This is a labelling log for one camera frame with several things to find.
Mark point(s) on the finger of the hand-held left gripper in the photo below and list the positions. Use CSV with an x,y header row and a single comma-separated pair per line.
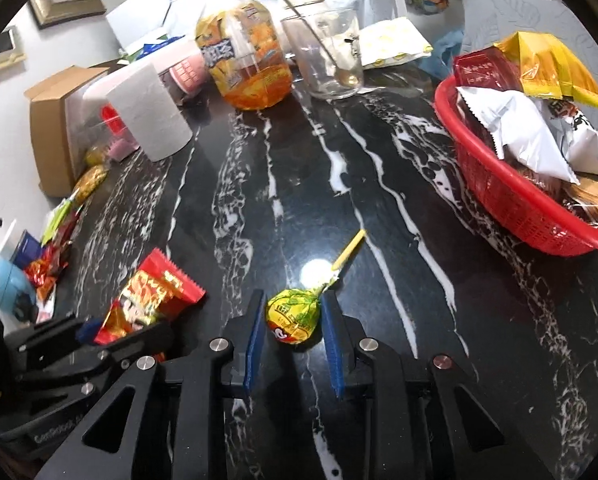
x,y
139,342
86,328

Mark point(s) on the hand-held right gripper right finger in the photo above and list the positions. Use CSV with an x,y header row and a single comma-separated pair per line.
x,y
331,350

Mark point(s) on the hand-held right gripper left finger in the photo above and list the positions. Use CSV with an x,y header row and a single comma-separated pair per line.
x,y
255,345

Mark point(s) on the yellow green lollipop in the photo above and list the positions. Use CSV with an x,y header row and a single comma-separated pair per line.
x,y
291,317

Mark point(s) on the red cartoon snack packet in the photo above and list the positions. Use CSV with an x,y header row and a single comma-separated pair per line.
x,y
149,290

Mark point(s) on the red plastic basket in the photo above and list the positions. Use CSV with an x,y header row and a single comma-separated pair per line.
x,y
509,210

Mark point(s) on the plain white snack packet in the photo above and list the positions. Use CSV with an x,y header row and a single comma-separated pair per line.
x,y
514,130

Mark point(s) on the clear cake packet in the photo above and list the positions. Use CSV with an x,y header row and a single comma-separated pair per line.
x,y
594,195

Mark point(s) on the dark red snack packet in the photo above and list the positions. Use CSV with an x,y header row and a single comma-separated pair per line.
x,y
484,70

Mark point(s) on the yellow snack packet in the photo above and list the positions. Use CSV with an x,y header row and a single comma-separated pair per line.
x,y
544,70

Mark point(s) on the small red packets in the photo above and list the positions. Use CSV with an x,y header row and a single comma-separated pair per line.
x,y
49,265

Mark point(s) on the dark blue booklet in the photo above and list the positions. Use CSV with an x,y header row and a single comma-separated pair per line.
x,y
26,247

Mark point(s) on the green label packet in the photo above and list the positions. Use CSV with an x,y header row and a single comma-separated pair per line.
x,y
59,222

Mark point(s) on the golden snack packet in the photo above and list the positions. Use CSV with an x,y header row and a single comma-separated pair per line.
x,y
89,182

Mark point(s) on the yellow lemon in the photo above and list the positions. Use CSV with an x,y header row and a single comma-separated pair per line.
x,y
96,155

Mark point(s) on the small pink block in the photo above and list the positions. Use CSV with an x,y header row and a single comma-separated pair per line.
x,y
123,151

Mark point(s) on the clear plastic container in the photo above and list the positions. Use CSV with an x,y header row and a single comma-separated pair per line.
x,y
81,125

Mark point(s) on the brown cardboard box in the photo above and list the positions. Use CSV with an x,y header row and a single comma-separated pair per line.
x,y
49,125

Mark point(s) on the white paper towel roll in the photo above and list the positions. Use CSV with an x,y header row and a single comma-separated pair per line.
x,y
149,115

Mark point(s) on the pink box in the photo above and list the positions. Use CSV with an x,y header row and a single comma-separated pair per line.
x,y
186,77

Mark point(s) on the glass cup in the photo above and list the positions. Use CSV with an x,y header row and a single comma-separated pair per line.
x,y
319,80

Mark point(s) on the metal spoon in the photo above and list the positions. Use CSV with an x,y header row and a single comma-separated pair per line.
x,y
346,77

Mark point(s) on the blue wipes pack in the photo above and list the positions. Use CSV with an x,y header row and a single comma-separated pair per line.
x,y
161,46

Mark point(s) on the iced tea bottle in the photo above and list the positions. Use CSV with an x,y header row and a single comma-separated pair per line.
x,y
239,50

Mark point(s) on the white appliance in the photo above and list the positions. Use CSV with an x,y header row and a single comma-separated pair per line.
x,y
139,20

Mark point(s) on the yellow patterned white pouch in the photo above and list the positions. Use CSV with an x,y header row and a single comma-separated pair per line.
x,y
394,40

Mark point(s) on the blue plastic bag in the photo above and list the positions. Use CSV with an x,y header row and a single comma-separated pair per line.
x,y
446,47

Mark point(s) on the light blue covered chair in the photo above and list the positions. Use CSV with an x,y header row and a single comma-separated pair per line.
x,y
489,15

